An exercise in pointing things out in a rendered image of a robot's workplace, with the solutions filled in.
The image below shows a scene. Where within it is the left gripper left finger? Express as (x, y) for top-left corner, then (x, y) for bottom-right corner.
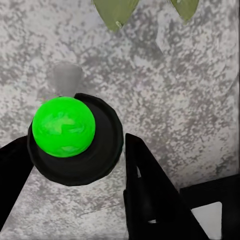
(0, 135), (129, 240)

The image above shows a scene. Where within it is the insectifuge atomizer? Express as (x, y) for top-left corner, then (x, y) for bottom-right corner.
(26, 63), (124, 187)

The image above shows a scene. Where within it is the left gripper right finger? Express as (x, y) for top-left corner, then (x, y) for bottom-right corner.
(124, 132), (210, 240)

